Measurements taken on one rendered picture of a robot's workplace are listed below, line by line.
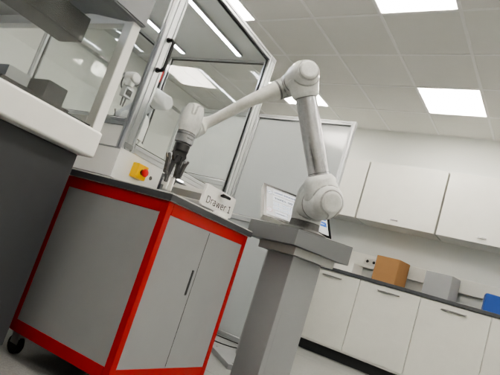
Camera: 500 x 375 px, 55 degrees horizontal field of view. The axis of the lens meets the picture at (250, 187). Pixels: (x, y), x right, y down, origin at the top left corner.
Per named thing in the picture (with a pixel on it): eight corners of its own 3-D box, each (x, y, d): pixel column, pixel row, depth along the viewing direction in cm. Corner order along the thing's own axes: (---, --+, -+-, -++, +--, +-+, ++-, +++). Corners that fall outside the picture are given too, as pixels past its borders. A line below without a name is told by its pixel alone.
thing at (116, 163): (222, 226, 305) (228, 205, 308) (110, 175, 220) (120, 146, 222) (118, 198, 354) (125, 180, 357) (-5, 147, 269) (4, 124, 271)
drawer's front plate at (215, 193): (230, 219, 256) (236, 199, 258) (201, 204, 231) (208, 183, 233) (228, 218, 257) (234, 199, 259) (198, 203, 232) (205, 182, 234)
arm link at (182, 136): (199, 137, 231) (195, 148, 230) (187, 137, 238) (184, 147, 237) (184, 129, 225) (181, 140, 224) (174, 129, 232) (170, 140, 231)
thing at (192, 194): (227, 214, 256) (230, 204, 257) (201, 202, 234) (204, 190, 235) (170, 200, 276) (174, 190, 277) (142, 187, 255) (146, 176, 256)
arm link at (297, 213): (314, 226, 254) (325, 187, 256) (326, 227, 236) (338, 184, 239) (286, 217, 251) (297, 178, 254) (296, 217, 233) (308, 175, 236)
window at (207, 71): (222, 194, 302) (267, 59, 318) (133, 143, 231) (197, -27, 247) (222, 194, 303) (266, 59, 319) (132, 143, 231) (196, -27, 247)
